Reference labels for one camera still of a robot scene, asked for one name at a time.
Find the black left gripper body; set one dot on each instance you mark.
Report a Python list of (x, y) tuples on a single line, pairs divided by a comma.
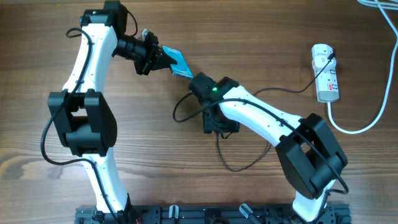
[(143, 65)]

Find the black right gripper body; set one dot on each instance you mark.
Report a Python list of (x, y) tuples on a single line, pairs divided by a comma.
[(217, 123)]

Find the blue screen Galaxy smartphone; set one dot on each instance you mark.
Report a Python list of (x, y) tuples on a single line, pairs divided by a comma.
[(180, 68)]

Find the white power strip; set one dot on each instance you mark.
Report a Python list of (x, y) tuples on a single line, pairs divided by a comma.
[(326, 80)]

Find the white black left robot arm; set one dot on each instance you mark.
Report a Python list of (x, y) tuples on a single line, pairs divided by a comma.
[(84, 121)]

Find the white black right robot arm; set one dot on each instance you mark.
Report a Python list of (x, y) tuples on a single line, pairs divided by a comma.
[(311, 158)]

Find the white USB charger plug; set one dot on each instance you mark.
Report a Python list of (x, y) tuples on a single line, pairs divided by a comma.
[(321, 61)]

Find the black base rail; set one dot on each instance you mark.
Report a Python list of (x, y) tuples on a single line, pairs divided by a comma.
[(272, 213)]

